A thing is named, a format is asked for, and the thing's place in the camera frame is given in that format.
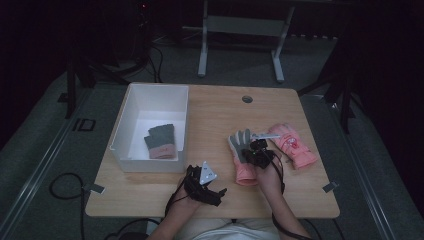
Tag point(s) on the black tripod stand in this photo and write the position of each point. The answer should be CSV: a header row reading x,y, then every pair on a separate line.
x,y
343,86
80,70

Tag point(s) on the aluminium floor rail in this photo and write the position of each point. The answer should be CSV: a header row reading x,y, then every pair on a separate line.
x,y
363,180
36,176

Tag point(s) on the person's right hand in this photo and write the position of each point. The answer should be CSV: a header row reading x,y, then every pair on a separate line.
x,y
270,180

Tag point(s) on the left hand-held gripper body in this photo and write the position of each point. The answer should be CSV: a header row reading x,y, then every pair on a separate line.
x,y
206,191

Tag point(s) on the white storage box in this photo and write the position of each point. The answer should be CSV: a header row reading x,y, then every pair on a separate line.
x,y
150,100

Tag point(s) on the grey knit glove pink cuff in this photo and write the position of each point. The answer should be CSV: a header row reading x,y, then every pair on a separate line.
x,y
163,129
161,148

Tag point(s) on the black rectangular floor frame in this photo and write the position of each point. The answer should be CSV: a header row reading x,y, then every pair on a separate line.
x,y
84,124

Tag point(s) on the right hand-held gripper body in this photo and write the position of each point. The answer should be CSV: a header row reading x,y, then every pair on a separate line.
x,y
261,155

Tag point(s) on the pink padded glove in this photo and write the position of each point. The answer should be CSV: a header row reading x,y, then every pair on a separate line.
x,y
245,175
293,148

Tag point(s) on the round table grommet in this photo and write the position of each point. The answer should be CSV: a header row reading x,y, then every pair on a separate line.
x,y
247,99

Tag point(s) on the person's left hand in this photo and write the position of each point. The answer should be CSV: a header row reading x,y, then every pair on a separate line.
x,y
186,203

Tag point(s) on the person's white clothing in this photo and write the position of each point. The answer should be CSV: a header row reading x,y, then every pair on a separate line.
x,y
226,231

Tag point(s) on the grey table clamp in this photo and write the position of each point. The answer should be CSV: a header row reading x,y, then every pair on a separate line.
x,y
95,188
330,187

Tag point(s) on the grey metal stand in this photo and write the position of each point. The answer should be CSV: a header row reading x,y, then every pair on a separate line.
x,y
243,25

